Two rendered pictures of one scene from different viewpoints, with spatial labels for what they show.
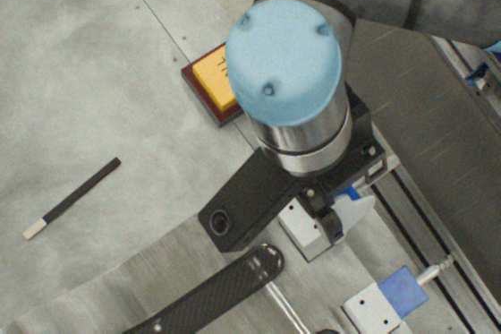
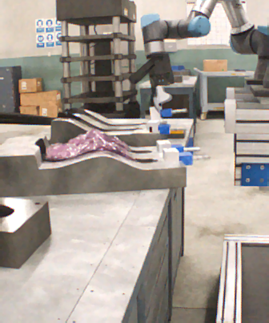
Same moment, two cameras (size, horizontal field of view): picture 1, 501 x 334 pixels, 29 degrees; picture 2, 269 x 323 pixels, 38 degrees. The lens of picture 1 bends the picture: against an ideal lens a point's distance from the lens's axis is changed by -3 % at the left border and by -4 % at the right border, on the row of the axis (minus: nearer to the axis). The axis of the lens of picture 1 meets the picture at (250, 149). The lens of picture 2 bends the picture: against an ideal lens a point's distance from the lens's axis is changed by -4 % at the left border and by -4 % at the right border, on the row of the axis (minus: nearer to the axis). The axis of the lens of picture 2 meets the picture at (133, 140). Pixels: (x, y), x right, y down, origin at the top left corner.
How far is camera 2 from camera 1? 157 cm
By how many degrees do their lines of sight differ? 68
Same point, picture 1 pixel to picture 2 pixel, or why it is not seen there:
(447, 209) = (247, 288)
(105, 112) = not seen: hidden behind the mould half
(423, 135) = (256, 272)
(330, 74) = (153, 16)
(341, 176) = (158, 70)
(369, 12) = (172, 27)
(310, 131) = (147, 31)
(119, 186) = not seen: hidden behind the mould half
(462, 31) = (184, 25)
